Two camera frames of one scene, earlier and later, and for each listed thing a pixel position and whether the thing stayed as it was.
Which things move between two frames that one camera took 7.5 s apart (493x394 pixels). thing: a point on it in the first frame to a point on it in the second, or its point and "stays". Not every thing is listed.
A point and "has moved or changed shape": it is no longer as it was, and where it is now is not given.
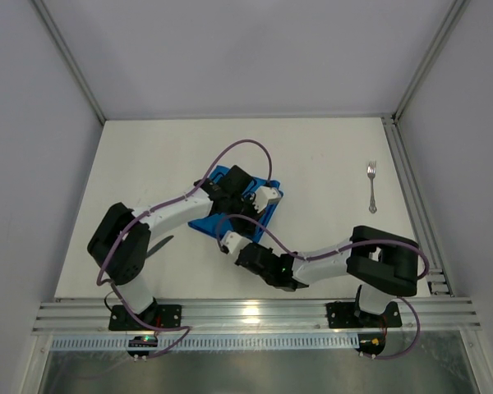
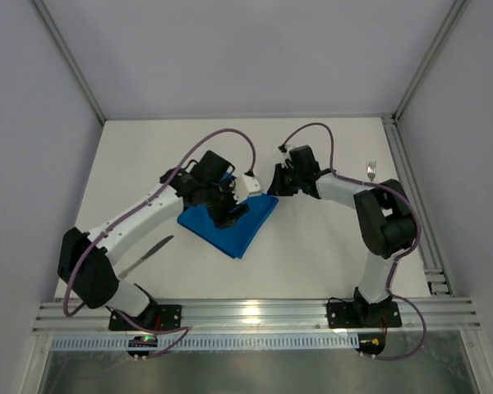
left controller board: x=142 y=341 stays
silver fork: x=370 y=170 stays
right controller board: x=370 y=343 stays
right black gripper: x=241 y=254 to x=283 y=180
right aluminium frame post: x=452 y=20 stays
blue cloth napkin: x=243 y=205 has moved or changed shape
